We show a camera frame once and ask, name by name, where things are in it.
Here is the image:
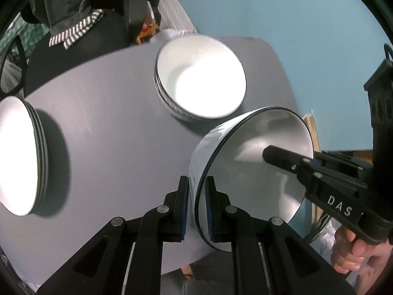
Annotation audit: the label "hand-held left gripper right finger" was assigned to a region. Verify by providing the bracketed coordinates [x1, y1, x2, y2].
[206, 176, 357, 295]

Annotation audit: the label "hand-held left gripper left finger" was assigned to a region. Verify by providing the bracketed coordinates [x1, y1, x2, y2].
[36, 176, 188, 295]

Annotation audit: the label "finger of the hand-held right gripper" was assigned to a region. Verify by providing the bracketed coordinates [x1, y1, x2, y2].
[313, 151, 373, 189]
[262, 145, 315, 180]

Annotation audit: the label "white bowl with black rim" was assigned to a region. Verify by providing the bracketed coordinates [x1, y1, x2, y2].
[154, 68, 234, 123]
[154, 35, 247, 120]
[155, 78, 215, 124]
[188, 106, 314, 252]

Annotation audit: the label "person's right hand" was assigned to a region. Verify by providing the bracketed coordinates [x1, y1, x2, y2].
[331, 225, 390, 294]

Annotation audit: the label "white plastic bag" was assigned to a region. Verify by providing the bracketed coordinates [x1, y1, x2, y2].
[150, 29, 188, 44]

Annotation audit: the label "white textured panel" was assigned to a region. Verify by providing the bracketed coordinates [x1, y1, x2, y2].
[158, 0, 197, 37]

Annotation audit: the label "black office chair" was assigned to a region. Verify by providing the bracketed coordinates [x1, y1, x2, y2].
[0, 0, 162, 99]

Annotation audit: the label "orange wooden object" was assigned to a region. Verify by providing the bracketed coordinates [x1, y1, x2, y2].
[135, 21, 158, 44]

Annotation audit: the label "green checkered cloth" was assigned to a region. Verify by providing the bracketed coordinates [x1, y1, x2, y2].
[0, 12, 48, 66]

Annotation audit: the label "dark grey garment striped cuffs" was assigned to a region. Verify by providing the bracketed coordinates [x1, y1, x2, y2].
[29, 0, 105, 50]

